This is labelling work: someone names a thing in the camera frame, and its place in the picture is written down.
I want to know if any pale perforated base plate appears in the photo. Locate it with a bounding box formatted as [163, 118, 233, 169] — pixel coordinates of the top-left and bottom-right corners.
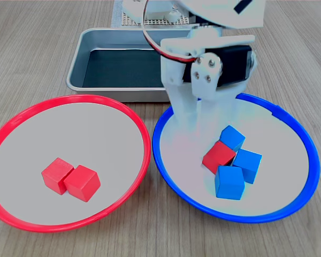
[111, 0, 196, 29]

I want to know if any red-rimmed white plate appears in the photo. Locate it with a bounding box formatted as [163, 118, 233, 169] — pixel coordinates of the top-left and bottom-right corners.
[0, 94, 152, 233]

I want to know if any blue-rimmed white plate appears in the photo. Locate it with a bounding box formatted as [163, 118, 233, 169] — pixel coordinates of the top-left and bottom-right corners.
[152, 92, 321, 224]

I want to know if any blue cube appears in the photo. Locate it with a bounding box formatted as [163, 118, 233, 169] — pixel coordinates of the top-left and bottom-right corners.
[214, 165, 246, 200]
[219, 125, 246, 154]
[232, 149, 263, 185]

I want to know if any red white black cable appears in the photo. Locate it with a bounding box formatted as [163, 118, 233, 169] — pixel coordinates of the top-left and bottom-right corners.
[141, 0, 202, 64]

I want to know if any black tray mat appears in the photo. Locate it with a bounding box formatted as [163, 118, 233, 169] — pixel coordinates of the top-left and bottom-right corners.
[81, 48, 167, 89]

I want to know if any red cube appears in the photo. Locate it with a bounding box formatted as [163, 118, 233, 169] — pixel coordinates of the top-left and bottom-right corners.
[41, 157, 75, 196]
[63, 164, 102, 203]
[202, 141, 237, 175]

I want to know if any steel tray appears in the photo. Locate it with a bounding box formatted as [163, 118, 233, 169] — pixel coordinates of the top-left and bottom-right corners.
[66, 27, 194, 103]

